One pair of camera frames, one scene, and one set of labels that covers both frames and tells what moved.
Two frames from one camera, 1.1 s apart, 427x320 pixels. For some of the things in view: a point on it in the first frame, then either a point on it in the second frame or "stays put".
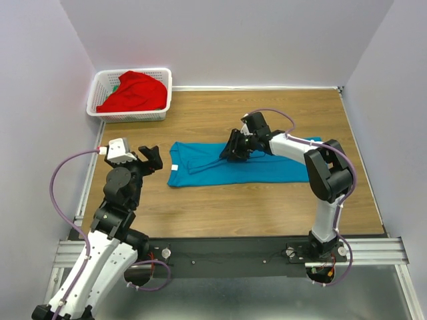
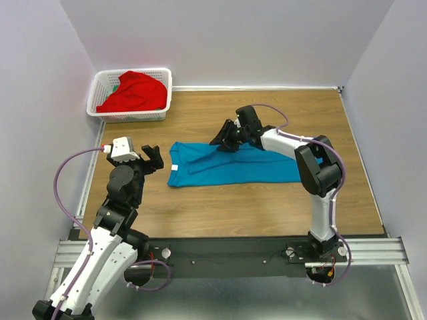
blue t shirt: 199,164 stays put
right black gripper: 235,155 -> 227,145
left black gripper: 155,159 stays put
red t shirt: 136,91 stays put
